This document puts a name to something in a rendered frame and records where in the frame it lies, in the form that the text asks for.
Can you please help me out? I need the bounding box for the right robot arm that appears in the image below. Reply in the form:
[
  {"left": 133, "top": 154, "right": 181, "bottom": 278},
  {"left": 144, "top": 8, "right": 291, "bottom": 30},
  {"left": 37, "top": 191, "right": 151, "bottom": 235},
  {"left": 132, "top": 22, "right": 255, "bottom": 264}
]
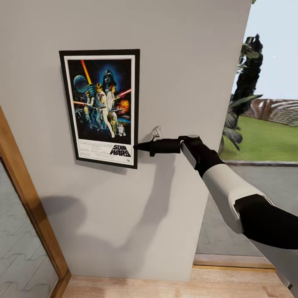
[{"left": 133, "top": 126, "right": 298, "bottom": 290}]

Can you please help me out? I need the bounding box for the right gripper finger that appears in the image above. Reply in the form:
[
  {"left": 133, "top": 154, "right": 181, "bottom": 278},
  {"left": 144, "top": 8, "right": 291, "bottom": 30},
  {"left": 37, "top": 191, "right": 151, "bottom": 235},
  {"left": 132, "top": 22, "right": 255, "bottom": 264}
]
[{"left": 133, "top": 143, "right": 149, "bottom": 151}]

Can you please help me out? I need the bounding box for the poster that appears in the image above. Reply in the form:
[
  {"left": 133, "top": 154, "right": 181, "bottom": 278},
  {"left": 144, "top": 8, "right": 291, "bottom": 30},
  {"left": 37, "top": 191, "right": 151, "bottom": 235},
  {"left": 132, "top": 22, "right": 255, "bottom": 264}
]
[{"left": 59, "top": 49, "right": 140, "bottom": 169}]

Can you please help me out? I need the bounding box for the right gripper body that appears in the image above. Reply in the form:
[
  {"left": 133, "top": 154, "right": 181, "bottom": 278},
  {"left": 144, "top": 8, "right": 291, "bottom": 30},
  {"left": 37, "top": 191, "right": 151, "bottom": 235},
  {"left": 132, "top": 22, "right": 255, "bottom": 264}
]
[{"left": 148, "top": 137, "right": 171, "bottom": 157}]

